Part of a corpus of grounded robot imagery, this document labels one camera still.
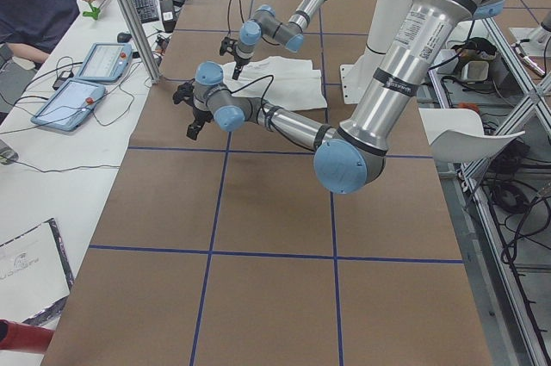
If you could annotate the white plastic chair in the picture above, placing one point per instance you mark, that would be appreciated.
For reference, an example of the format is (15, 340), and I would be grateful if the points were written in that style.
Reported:
(457, 136)

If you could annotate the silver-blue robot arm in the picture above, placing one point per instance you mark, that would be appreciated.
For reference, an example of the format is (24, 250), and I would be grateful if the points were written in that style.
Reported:
(264, 24)
(353, 154)

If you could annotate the white central mounting column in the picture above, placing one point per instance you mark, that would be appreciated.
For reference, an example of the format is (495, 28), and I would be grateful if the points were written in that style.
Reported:
(386, 21)

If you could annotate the seated person in dark shirt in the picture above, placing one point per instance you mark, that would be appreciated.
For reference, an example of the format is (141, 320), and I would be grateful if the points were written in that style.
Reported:
(33, 28)

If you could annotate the black computer keyboard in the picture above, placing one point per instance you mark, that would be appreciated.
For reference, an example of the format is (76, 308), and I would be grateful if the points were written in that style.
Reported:
(147, 10)

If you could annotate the green plastic clamp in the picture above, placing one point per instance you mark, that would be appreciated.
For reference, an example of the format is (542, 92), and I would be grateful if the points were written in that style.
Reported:
(93, 12)

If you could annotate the blue teach pendant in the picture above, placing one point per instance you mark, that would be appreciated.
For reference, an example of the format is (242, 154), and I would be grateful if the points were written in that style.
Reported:
(105, 62)
(70, 105)

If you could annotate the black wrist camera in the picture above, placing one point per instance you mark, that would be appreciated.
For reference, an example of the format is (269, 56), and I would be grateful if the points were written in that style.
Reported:
(227, 46)
(184, 93)

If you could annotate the aluminium frame post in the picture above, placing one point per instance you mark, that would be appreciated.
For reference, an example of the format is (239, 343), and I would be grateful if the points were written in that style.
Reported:
(135, 26)

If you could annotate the lower blue teach pendant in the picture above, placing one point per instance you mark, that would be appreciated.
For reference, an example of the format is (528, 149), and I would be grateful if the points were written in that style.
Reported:
(70, 105)

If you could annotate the red cylindrical object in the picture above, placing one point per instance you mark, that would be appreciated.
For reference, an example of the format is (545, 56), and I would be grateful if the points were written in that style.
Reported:
(25, 338)

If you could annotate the upper blue teach pendant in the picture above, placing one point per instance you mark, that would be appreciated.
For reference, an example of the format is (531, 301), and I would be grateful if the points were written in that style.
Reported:
(105, 62)

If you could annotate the white long-sleeve printed shirt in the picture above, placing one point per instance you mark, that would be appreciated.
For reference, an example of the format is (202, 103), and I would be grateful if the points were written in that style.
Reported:
(296, 86)

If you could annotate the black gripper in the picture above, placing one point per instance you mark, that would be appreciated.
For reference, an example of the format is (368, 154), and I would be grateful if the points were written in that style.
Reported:
(198, 116)
(239, 62)

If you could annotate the black computer mouse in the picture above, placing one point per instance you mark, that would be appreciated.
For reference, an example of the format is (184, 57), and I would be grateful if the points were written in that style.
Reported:
(123, 37)

